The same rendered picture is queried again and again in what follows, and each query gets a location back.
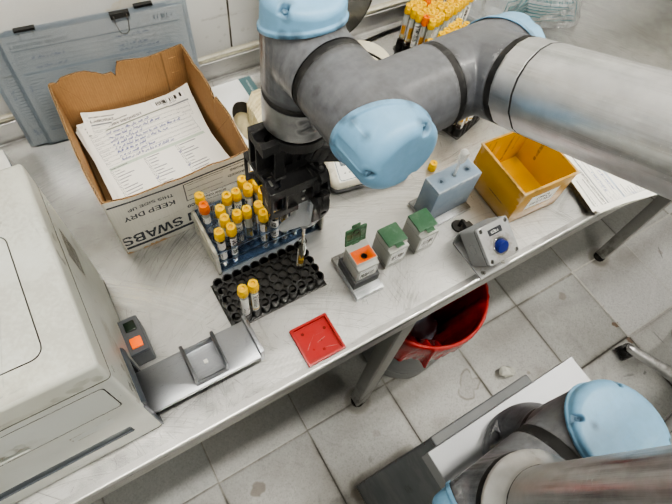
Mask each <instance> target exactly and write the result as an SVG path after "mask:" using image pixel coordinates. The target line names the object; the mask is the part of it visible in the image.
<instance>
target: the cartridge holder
mask: <svg viewBox="0 0 672 504"><path fill-rule="evenodd" d="M343 256H344V252H343V253H341V254H338V255H336V256H334V257H332V258H331V261H332V263H333V265H334V266H335V268H336V269H337V271H338V273H339V274H340V276H341V278H342V279H343V281H344V282H345V284H346V286H347V287H348V289H349V290H350V292H351V294H352V295H353V297H354V298H355V300H356V302H358V301H360V300H362V299H364V298H366V297H368V296H370V295H372V294H374V293H376V292H378V291H380V290H382V289H383V288H384V285H383V284H382V282H381V281H380V279H379V278H378V276H379V274H380V272H379V271H378V269H377V271H376V272H375V273H373V274H371V275H369V276H367V277H365V278H363V279H361V280H359V281H357V282H356V281H355V279H354V278H353V276H352V274H351V273H350V271H349V270H348V268H347V267H346V265H345V263H344V262H343Z"/></svg>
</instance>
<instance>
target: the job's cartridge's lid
mask: <svg viewBox="0 0 672 504"><path fill-rule="evenodd" d="M366 230H367V223H364V224H362V225H361V222H359V223H357V224H355V225H352V229H350V230H348V231H346V232H345V245H344V246H345V247H347V246H350V245H354V244H356V243H358V242H360V241H361V240H363V239H365V238H366Z"/></svg>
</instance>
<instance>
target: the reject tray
mask: <svg viewBox="0 0 672 504"><path fill-rule="evenodd" d="M289 333H290V335H291V337H292V339H293V340H294V342H295V344H296V346H297V348H298V349H299V351H300V353H301V355H302V356H303V358H304V360H305V362H306V363H307V365H308V367H309V368H311V367H312V366H314V365H316V364H318V363H320V362H322V361H323V360H325V359H327V358H329V357H331V356H333V355H334V354H336V353H338V352H340V351H342V350H343V349H345V348H346V346H345V344H344V342H343V341H342V339H341V337H340V336H339V334H338V333H337V331H336V329H335V328H334V326H333V324H332V323H331V321H330V319H329V318H328V316H327V315H326V313H323V314H321V315H319V316H317V317H315V318H313V319H311V320H309V321H307V322H305V323H304V324H302V325H300V326H298V327H296V328H294V329H292V330H290V331H289Z"/></svg>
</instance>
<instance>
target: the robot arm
mask: <svg viewBox="0 0 672 504"><path fill-rule="evenodd" d="M347 8H348V0H259V19H258V21H257V24H256V25H257V31H258V32H259V49H260V76H261V112H262V122H260V123H257V124H254V125H251V126H248V127H247V133H248V147H249V150H248V151H246V152H243V156H244V168H245V179H246V181H248V180H250V179H253V180H254V181H255V182H256V184H257V185H258V186H260V185H262V186H260V191H261V193H262V200H263V202H262V204H263V206H264V207H265V208H266V210H267V212H268V213H269V214H270V219H271V221H272V220H274V219H276V218H279V217H281V216H283V215H286V214H289V213H291V212H293V213H292V214H291V215H290V216H289V217H288V218H287V219H285V220H284V221H283V222H282V223H281V224H280V225H279V227H278V230H279V231H282V232H283V231H287V230H291V229H294V228H298V227H301V228H302V229H306V228H308V227H311V226H312V225H314V224H315V223H316V222H318V221H319V220H320V219H321V218H323V217H324V215H325V214H326V213H327V212H328V211H329V207H330V194H331V193H330V191H329V189H330V175H329V171H328V169H327V167H326V165H325V164H324V162H341V163H343V164H345V165H346V166H347V168H348V169H349V170H350V171H351V172H352V173H353V174H354V175H355V177H356V178H357V179H358V180H359V181H360V182H361V183H362V184H363V185H365V186H366V187H369V188H372V189H386V188H389V187H392V186H395V185H397V184H399V183H401V182H403V181H404V180H406V179H407V177H408V176H409V175H410V174H411V173H413V172H416V171H417V170H418V169H419V168H420V167H421V166H422V165H423V164H424V163H425V162H426V161H427V159H428V158H429V157H430V155H431V154H432V152H433V150H434V148H435V146H436V143H437V136H438V134H437V132H438V131H441V130H443V129H445V128H447V127H449V126H451V125H453V124H455V123H457V122H459V121H461V120H463V119H466V118H468V117H470V116H478V117H481V118H483V119H485V120H487V121H490V122H492V123H494V124H497V125H499V126H501V127H503V128H506V129H508V130H510V131H513V132H515V133H517V134H519V135H522V136H524V137H526V138H529V139H531V140H533V141H536V142H538V143H540V144H543V145H545V146H547V147H549V148H552V149H554V150H556V151H559V152H561V153H563V154H566V155H568V156H570V157H572V158H575V159H577V160H579V161H582V162H584V163H586V164H589V165H591V166H593V167H595V168H598V169H600V170H602V171H605V172H607V173H609V174H612V175H614V176H616V177H619V178H621V179H623V180H625V181H628V182H630V183H632V184H635V185H637V186H639V187H642V188H644V189H646V190H648V191H651V192H653V193H655V194H658V195H660V196H662V197H665V198H667V199H669V200H671V201H672V71H671V70H667V69H663V68H659V67H655V66H651V65H648V64H644V63H640V62H636V61H632V60H628V59H624V58H620V57H616V56H612V55H608V54H605V53H601V52H597V51H593V50H589V49H585V48H581V47H577V46H573V45H569V44H565V43H561V42H558V41H554V40H550V39H546V38H545V35H544V33H543V31H542V29H541V27H540V26H539V25H537V24H535V23H534V22H533V20H531V17H530V16H528V15H526V14H524V13H521V12H516V11H509V12H504V13H501V14H498V15H490V16H485V17H482V18H479V19H477V20H475V21H473V22H471V23H470V24H468V25H467V26H465V27H462V28H460V29H457V30H455V31H452V32H450V33H447V34H445V35H442V36H440V37H437V38H435V39H432V40H429V41H427V42H424V43H422V44H419V45H417V46H414V47H412V48H409V49H407V50H404V51H401V52H399V53H396V54H394V55H391V56H388V57H386V58H384V59H381V60H375V59H374V58H373V57H372V56H371V55H370V54H369V53H368V52H367V50H366V49H365V48H364V47H363V46H362V45H361V44H360V43H359V42H358V41H357V40H356V39H355V38H354V37H353V36H352V35H351V34H350V33H349V31H348V30H347V28H346V23H347V21H348V18H349V12H348V10H347ZM248 163H249V164H250V166H251V168H252V169H253V171H251V172H248ZM275 211H276V212H275ZM670 439H671V436H670V433H669V431H668V428H667V426H666V424H665V423H664V421H663V419H662V417H661V416H660V414H659V413H658V412H657V410H656V409H655V408H654V407H653V406H652V404H651V403H650V402H649V401H648V400H647V399H645V398H644V397H643V396H642V395H641V394H639V393H638V392H637V391H635V390H634V389H632V388H630V387H628V386H626V385H624V384H622V383H618V382H615V381H611V380H605V379H598V380H592V381H589V382H582V383H579V384H577V385H575V386H573V387H572V388H571V389H570V390H569V391H568V392H566V393H564V394H562V395H560V396H558V397H556V398H554V399H552V400H550V401H548V402H546V403H544V404H542V403H536V402H524V403H518V404H515V405H512V406H510V407H508V408H506V409H504V410H503V411H501V412H500V413H498V414H497V415H496V416H495V417H494V418H493V419H492V421H491V422H490V423H489V425H488V427H487V429H486V431H485V434H484V438H483V445H482V457H481V458H480V459H479V460H477V461H476V462H475V463H474V464H472V465H471V466H470V467H469V468H467V469H466V470H465V471H463V472H462V473H461V474H460V475H458V476H457V477H456V478H455V479H453V480H452V481H450V480H449V481H448V482H446V483H445V487H444V488H442V489H441V490H440V491H439V492H438V493H437V494H436V495H435V496H434V498H433V500H432V504H672V445H671V441H670Z"/></svg>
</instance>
